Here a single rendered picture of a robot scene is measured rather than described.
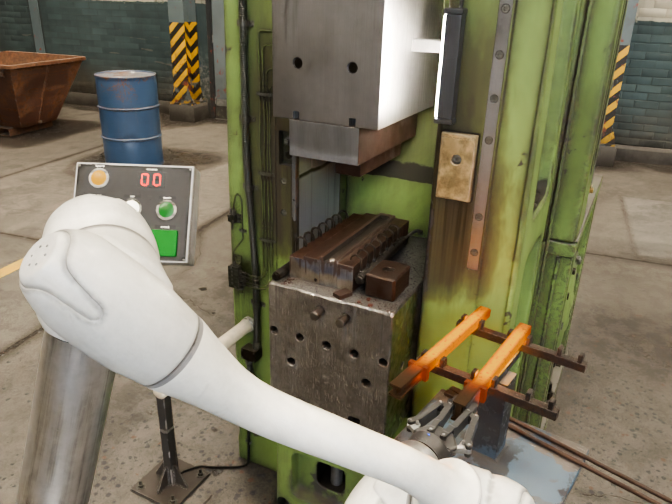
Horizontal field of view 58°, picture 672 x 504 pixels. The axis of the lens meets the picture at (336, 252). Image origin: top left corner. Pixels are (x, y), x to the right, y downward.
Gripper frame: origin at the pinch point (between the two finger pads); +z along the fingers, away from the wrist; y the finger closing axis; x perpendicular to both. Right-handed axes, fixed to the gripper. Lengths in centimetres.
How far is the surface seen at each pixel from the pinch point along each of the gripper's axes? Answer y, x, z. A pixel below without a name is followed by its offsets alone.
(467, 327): -10.9, 1.1, 25.7
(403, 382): -12.3, 1.5, -3.8
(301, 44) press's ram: -62, 62, 26
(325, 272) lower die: -54, 3, 27
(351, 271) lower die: -46, 5, 28
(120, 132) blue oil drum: -459, -55, 264
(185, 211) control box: -92, 16, 13
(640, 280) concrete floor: 1, -92, 309
